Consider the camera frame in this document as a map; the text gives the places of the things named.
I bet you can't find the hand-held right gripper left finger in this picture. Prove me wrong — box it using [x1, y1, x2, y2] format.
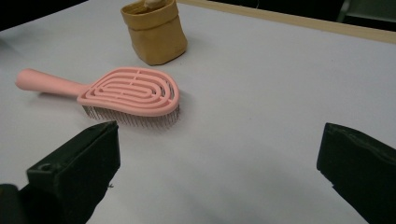
[18, 120, 121, 224]

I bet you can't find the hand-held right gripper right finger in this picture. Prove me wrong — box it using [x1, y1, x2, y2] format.
[316, 122, 396, 224]

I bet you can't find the pink hairbrush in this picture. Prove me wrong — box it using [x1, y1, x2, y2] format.
[15, 66, 181, 129]

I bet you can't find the small wooden holder cup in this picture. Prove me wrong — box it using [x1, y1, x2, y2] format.
[120, 0, 189, 66]

